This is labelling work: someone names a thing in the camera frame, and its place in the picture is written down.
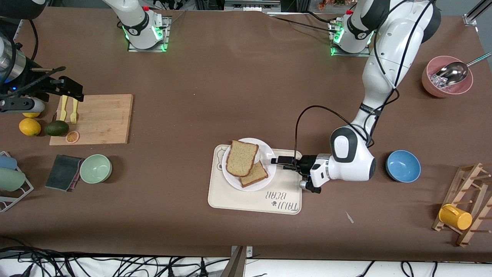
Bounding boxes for brown bread slice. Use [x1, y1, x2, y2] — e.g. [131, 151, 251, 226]
[226, 140, 259, 178]
[240, 160, 269, 188]

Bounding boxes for white round plate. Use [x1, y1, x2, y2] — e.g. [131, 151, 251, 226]
[222, 138, 277, 192]

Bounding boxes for dark green avocado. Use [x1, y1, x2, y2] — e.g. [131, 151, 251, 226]
[44, 120, 70, 137]

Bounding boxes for bamboo cutting board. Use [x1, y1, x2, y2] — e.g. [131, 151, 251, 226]
[49, 93, 134, 145]

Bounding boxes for blue cup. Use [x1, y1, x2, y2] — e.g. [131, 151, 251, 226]
[0, 155, 18, 171]

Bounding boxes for cream bear print tray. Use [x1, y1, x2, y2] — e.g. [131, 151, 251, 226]
[208, 145, 303, 215]

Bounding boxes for blue bowl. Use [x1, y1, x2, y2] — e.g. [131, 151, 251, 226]
[386, 150, 421, 183]

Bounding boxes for dark grey folded cloth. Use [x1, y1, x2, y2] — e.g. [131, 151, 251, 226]
[45, 154, 84, 192]

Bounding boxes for pale green bowl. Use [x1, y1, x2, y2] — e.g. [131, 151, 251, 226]
[80, 154, 113, 184]

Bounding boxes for pale green cup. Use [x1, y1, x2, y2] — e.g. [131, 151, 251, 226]
[0, 168, 26, 192]

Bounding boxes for wooden mug rack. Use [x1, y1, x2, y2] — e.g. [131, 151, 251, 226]
[432, 162, 492, 247]

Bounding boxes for yellow mug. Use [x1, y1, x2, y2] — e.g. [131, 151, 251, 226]
[439, 204, 473, 230]

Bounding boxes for clear ice cubes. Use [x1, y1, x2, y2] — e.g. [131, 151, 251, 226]
[430, 71, 448, 88]

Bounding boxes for grey equipment box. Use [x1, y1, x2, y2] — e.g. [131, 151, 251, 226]
[224, 0, 281, 11]

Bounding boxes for pink bowl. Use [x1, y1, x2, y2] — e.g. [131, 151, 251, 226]
[422, 56, 474, 98]

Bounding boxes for metal scoop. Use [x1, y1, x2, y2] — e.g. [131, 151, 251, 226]
[435, 52, 492, 87]

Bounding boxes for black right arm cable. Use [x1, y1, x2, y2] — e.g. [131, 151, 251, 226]
[0, 19, 66, 97]

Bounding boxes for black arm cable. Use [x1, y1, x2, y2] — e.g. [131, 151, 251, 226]
[294, 0, 427, 162]
[0, 19, 66, 97]

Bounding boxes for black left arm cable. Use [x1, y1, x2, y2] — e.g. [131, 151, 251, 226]
[294, 0, 427, 162]

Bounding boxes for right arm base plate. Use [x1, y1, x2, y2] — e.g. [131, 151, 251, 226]
[128, 15, 171, 52]

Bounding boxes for metal table bracket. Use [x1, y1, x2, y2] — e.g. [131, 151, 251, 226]
[220, 245, 253, 277]

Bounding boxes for white wire rack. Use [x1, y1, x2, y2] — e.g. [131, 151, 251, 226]
[0, 151, 34, 213]

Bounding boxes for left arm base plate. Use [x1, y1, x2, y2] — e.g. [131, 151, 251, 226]
[329, 21, 371, 57]

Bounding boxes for black cable on table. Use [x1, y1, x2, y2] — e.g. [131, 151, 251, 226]
[269, 15, 335, 33]

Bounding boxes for black cable tangle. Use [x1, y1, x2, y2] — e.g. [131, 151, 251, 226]
[0, 246, 231, 277]

